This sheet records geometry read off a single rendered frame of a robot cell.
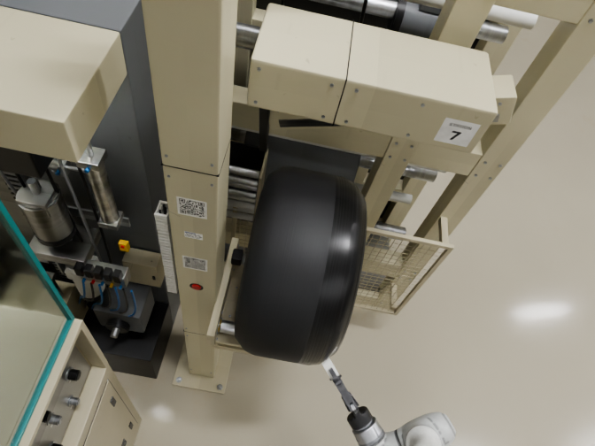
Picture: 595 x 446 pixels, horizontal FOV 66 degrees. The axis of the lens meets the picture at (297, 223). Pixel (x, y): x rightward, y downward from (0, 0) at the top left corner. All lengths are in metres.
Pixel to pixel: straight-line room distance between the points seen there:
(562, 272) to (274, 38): 2.83
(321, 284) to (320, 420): 1.46
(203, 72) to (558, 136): 3.95
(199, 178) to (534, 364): 2.51
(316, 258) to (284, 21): 0.61
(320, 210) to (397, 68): 0.40
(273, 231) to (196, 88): 0.46
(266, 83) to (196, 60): 0.36
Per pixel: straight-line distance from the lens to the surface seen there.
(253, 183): 1.69
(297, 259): 1.18
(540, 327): 3.30
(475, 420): 2.87
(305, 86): 1.17
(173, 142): 1.01
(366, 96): 1.17
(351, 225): 1.24
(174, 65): 0.87
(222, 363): 2.57
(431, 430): 1.54
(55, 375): 1.31
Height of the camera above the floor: 2.47
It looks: 55 degrees down
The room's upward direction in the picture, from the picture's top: 16 degrees clockwise
